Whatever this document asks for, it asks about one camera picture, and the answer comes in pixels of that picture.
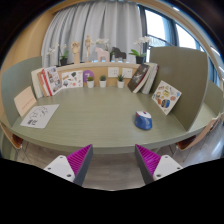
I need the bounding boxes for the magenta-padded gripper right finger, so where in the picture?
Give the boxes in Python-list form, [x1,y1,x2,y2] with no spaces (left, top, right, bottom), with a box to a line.
[134,143,184,185]

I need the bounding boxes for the wooden hand model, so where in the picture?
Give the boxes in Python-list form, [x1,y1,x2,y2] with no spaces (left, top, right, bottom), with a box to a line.
[70,40,82,65]

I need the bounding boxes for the blue and white computer mouse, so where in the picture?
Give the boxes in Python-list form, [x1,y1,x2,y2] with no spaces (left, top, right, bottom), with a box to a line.
[134,110,154,131]

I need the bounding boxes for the white mouse pad with drawing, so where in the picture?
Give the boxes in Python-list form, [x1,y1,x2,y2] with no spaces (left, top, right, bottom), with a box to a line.
[19,103,60,130]

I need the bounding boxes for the small plant in white pot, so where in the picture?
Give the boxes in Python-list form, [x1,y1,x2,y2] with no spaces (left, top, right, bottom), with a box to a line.
[86,75,96,89]
[116,73,126,89]
[99,74,108,89]

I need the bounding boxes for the red-edged picture magazine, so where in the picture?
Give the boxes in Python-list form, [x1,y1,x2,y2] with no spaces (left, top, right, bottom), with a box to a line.
[39,65,64,98]

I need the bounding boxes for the white sheet with stickers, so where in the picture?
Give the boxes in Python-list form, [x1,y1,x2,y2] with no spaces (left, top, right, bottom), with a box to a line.
[60,69,84,90]

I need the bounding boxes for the purple round sign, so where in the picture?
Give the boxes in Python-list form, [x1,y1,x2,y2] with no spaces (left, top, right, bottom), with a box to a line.
[82,69,95,84]

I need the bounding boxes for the black horse figure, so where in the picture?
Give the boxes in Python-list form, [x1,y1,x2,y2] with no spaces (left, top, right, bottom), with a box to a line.
[110,46,128,62]

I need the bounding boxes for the beige card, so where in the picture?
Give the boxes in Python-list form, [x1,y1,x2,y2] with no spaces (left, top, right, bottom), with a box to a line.
[13,86,38,118]

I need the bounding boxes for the pink horse figure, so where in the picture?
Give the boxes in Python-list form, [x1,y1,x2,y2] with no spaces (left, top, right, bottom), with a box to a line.
[94,46,111,63]

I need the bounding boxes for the white orchid in black pot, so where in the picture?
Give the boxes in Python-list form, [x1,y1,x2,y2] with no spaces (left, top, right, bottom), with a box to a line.
[128,35,153,65]
[95,37,111,51]
[46,43,70,67]

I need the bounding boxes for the wooden mannequin figure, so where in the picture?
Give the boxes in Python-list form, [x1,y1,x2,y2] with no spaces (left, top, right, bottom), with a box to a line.
[83,34,95,63]

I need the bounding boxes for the green desk partition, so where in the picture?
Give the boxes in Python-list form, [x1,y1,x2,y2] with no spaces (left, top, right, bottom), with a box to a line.
[148,45,210,132]
[0,55,44,128]

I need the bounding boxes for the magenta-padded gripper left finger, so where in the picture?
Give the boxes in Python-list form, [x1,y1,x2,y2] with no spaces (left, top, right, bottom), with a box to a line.
[43,143,94,187]

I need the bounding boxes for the white wall socket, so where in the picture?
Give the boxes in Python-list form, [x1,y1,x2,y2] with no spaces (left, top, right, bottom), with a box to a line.
[107,66,120,79]
[121,67,134,79]

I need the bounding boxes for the wooden chair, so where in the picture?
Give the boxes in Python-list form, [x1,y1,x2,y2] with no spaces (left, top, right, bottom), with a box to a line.
[175,113,224,153]
[0,121,25,151]

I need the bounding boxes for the leaning white books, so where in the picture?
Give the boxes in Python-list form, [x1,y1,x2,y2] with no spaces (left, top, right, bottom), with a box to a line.
[140,62,160,95]

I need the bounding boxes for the white board with colourful stickers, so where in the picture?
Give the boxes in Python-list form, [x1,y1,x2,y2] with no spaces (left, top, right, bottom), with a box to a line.
[151,79,183,116]

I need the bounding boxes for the grey curtain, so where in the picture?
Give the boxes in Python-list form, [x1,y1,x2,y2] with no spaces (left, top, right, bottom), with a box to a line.
[40,1,148,68]

